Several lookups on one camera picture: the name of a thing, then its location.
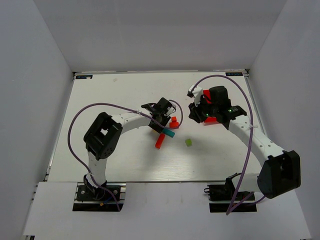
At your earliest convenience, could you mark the red plastic bin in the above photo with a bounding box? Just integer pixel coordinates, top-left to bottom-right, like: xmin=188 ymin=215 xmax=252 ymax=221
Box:
xmin=200 ymin=89 xmax=218 ymax=125

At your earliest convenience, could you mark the long red wood block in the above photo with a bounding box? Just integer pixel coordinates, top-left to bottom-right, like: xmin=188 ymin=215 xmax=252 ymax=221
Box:
xmin=155 ymin=133 xmax=166 ymax=150

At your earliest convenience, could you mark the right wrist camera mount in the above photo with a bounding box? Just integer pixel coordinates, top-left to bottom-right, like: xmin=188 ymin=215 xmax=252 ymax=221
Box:
xmin=187 ymin=84 xmax=204 ymax=107

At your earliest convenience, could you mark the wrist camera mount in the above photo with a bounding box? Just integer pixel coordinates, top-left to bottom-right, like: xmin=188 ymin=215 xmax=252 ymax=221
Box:
xmin=166 ymin=104 xmax=177 ymax=116
xmin=187 ymin=84 xmax=204 ymax=107

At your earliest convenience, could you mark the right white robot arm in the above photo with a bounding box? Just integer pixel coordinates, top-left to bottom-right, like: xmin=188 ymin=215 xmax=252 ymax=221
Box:
xmin=187 ymin=85 xmax=301 ymax=199

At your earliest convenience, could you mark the small green wood cube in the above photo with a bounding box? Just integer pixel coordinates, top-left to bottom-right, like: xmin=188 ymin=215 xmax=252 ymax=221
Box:
xmin=185 ymin=139 xmax=192 ymax=147

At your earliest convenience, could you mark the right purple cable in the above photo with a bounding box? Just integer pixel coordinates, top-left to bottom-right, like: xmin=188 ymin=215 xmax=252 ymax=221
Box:
xmin=192 ymin=74 xmax=268 ymax=216

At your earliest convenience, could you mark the right blue corner label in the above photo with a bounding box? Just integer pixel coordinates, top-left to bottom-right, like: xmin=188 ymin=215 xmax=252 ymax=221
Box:
xmin=225 ymin=72 xmax=243 ymax=77

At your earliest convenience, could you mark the short red wood block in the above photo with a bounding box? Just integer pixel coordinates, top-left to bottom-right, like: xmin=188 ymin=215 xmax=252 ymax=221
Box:
xmin=169 ymin=121 xmax=179 ymax=129

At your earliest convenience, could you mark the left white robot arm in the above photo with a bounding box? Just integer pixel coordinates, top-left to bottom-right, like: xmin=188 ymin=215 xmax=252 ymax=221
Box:
xmin=83 ymin=97 xmax=177 ymax=186

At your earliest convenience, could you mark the left blue corner label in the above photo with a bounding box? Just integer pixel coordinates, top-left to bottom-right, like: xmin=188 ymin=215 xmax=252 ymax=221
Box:
xmin=75 ymin=75 xmax=93 ymax=79

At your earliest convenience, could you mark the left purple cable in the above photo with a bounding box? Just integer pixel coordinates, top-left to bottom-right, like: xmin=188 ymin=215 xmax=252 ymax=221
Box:
xmin=68 ymin=99 xmax=184 ymax=211

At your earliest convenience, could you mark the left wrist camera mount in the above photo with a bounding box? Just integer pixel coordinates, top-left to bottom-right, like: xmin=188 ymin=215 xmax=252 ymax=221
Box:
xmin=166 ymin=104 xmax=177 ymax=116

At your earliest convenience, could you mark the teal long wood block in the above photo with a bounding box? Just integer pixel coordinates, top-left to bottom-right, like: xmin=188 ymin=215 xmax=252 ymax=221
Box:
xmin=161 ymin=128 xmax=175 ymax=138

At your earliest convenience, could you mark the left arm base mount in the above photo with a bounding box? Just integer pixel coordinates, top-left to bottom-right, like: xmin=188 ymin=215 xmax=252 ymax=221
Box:
xmin=72 ymin=182 xmax=126 ymax=212

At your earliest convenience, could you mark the purple cable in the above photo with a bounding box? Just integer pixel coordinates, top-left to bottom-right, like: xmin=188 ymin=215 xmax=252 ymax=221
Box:
xmin=68 ymin=99 xmax=184 ymax=211
xmin=192 ymin=74 xmax=268 ymax=216

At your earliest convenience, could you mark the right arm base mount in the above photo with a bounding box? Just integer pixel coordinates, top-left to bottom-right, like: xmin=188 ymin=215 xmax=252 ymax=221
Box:
xmin=203 ymin=177 xmax=257 ymax=213

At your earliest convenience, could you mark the blue corner label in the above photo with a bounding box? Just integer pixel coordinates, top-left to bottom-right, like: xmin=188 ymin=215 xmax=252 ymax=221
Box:
xmin=225 ymin=72 xmax=243 ymax=77
xmin=75 ymin=75 xmax=93 ymax=79

